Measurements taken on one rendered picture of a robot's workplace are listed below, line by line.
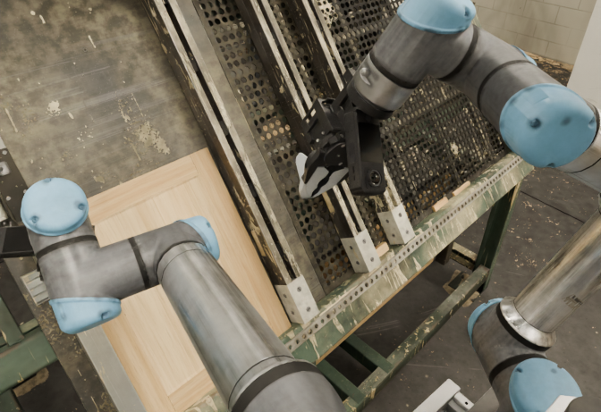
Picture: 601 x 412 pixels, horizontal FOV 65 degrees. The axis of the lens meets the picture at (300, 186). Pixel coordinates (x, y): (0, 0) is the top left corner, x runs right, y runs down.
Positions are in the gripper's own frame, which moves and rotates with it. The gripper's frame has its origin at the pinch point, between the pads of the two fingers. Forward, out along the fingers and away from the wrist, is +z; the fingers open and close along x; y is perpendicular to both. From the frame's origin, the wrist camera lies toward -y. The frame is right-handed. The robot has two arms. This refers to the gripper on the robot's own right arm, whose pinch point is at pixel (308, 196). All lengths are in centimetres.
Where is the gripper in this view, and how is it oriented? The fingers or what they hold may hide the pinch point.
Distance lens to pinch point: 74.3
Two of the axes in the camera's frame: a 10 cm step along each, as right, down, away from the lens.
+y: -3.4, -7.9, 5.1
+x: -8.2, -0.2, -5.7
